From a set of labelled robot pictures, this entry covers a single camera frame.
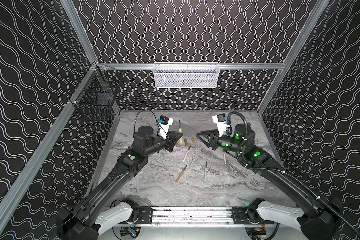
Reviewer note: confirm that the brown pen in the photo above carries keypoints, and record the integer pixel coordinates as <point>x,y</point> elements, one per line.
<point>181,174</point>

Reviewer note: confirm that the aluminium corner post left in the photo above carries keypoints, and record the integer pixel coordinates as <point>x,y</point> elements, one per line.
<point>80,30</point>

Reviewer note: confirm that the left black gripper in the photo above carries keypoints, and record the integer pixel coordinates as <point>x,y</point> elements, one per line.
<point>168,141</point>

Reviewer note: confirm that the aluminium corner post right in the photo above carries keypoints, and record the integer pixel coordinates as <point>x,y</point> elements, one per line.
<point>308,27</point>

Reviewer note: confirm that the black wire basket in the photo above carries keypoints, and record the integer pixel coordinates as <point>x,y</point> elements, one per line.
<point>97,101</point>

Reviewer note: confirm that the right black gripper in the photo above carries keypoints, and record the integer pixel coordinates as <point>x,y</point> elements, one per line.
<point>212,141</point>

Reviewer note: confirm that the white wire mesh basket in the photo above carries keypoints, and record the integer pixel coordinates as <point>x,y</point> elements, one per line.
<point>188,78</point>

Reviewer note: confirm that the aluminium horizontal back bar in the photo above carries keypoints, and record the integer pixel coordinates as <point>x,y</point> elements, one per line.
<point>222,66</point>

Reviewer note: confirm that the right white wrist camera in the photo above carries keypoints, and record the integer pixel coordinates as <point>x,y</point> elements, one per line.
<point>221,122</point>

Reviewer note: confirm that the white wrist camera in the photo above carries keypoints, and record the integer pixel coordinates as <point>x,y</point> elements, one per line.
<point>221,122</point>
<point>164,124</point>

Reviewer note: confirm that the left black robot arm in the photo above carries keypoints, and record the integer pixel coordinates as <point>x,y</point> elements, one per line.
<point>88,220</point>

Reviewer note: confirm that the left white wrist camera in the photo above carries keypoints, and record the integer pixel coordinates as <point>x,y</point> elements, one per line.
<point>164,124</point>

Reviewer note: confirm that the aluminium corner post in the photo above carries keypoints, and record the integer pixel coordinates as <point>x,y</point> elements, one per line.
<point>308,27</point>
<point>80,30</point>

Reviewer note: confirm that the aluminium left side bar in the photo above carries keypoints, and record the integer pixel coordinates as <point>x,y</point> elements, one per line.
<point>17,191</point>

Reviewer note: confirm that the tan pen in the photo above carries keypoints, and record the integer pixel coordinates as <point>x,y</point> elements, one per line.
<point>180,131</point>

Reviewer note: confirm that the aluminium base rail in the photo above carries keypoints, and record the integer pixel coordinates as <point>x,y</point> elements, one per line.
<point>186,217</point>

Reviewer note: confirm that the white pen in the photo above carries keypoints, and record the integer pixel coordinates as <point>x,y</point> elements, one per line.
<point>186,154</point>

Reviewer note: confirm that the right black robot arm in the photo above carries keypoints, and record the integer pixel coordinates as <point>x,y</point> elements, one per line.
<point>317,221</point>

